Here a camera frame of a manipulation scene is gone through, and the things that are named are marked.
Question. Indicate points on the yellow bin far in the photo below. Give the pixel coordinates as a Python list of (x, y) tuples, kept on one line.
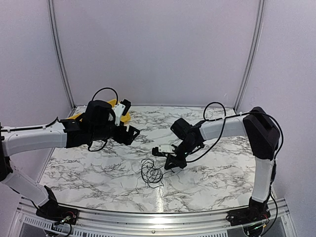
[(125, 118)]

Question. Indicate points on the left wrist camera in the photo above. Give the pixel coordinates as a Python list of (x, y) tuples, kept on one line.
[(121, 109)]

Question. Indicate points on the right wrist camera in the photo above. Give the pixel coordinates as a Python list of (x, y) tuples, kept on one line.
[(163, 150)]

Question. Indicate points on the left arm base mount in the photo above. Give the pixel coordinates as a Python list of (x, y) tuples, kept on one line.
[(57, 213)]

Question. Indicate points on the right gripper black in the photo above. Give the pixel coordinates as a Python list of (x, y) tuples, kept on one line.
[(176, 162)]

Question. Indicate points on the aluminium front rail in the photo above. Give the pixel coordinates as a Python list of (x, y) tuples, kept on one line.
[(101, 223)]

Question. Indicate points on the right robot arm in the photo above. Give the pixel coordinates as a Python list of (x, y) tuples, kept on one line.
[(263, 134)]

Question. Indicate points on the yellow bin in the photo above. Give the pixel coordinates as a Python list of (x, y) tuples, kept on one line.
[(125, 118), (75, 116)]

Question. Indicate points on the corner aluminium post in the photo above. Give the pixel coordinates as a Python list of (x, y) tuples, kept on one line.
[(59, 54), (252, 53)]

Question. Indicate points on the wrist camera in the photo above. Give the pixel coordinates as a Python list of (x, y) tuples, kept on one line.
[(163, 150), (121, 109)]

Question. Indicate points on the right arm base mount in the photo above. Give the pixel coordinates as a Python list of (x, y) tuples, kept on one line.
[(250, 214)]

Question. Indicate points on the yellow bin near left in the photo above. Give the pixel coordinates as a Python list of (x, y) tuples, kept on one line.
[(75, 116)]

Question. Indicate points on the left corner aluminium post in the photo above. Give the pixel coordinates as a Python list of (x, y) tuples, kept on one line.
[(59, 54)]

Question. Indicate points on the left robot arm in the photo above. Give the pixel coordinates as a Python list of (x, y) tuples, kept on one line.
[(100, 122)]

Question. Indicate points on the right corner aluminium post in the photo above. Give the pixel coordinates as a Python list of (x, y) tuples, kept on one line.
[(252, 53)]

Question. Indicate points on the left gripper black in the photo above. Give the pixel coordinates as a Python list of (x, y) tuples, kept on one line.
[(129, 137)]

